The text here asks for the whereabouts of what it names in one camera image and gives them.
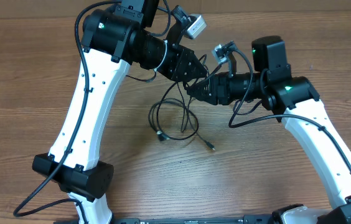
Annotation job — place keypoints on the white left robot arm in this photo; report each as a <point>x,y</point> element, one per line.
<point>109,42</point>

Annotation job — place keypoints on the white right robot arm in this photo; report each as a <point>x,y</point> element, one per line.
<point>294,102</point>

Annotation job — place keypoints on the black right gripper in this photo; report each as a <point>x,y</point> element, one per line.
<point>214,90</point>

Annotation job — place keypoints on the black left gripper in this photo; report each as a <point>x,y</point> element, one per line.
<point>181,62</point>

